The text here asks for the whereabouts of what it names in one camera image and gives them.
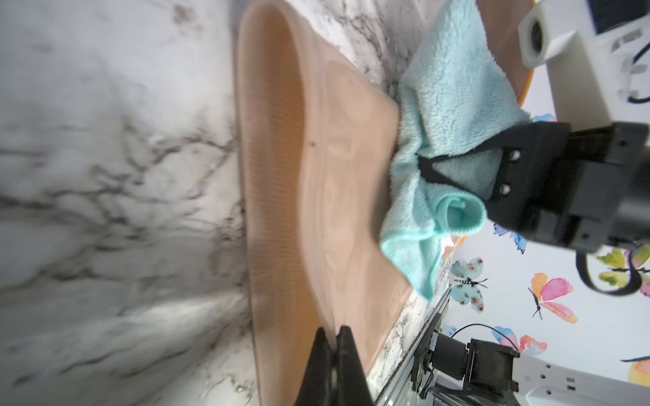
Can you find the aluminium front rail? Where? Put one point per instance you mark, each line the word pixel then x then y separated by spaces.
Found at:
pixel 390 378

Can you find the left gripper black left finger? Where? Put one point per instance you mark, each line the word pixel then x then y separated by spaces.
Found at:
pixel 317 384

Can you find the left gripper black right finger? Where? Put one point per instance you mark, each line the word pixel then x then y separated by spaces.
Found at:
pixel 350 385

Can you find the beige rubber boot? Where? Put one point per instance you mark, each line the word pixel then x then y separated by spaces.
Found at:
pixel 317 143

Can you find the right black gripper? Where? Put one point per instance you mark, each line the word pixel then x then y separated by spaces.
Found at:
pixel 578 190

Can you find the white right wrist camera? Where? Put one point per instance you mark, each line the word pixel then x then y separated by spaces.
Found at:
pixel 597 57

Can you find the mint green fluffy cloth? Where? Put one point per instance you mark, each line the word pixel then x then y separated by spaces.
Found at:
pixel 452 98

